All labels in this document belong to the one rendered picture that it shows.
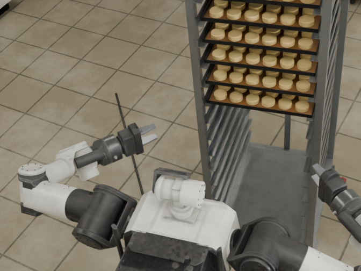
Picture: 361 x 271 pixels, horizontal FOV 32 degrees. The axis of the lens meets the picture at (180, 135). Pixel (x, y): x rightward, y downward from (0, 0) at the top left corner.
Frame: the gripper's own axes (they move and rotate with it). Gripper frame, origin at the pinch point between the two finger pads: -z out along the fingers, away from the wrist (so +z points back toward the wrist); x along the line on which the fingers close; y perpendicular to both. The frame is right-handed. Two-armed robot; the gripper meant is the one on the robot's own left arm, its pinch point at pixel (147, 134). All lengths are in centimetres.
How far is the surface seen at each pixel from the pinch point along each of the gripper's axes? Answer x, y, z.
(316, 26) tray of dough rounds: 23, -6, -62
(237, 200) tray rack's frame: -94, 30, -48
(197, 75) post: 0.8, 18.3, -28.3
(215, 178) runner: -59, 20, -33
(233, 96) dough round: -11.3, 13.3, -40.3
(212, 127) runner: -32, 22, -35
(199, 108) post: -15.7, 18.8, -27.9
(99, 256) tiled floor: -109, 45, 21
